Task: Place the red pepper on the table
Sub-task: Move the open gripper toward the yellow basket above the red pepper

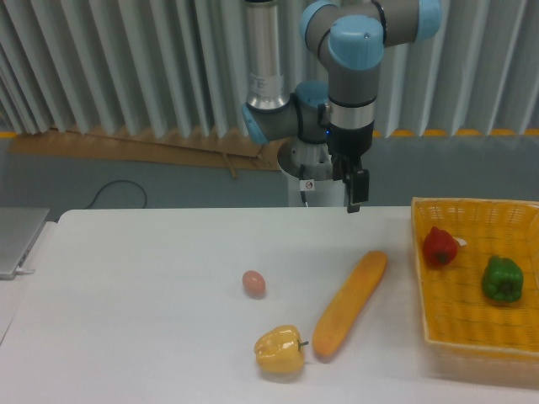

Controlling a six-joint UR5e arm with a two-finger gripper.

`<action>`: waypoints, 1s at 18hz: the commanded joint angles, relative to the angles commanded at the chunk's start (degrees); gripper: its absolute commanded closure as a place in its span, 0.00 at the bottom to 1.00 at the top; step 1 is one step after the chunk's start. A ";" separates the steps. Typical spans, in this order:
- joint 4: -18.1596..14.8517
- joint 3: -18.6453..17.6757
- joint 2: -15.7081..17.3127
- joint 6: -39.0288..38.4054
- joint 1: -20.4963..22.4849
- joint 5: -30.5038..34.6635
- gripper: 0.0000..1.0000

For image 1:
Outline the green bell pepper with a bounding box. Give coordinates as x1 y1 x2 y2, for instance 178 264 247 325
482 256 524 303

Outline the black floor cable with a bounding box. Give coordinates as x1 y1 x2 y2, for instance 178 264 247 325
82 179 148 210

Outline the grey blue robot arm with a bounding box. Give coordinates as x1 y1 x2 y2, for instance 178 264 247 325
242 1 442 213

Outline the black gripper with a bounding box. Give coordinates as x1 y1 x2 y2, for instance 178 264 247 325
327 122 374 213

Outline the yellow bell pepper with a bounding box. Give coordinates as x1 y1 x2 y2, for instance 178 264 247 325
253 325 308 374

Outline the long orange bread loaf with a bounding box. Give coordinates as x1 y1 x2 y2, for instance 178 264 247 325
311 251 388 359

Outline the yellow woven basket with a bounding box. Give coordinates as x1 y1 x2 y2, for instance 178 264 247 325
411 197 538 363

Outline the red bell pepper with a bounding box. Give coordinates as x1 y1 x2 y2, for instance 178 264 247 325
423 226 458 266

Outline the brown egg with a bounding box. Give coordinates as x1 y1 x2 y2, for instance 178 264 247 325
242 270 266 295

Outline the brown cardboard sheet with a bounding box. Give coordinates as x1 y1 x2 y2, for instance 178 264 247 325
8 126 284 178

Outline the silver laptop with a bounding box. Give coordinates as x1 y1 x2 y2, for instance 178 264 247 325
1 207 50 280

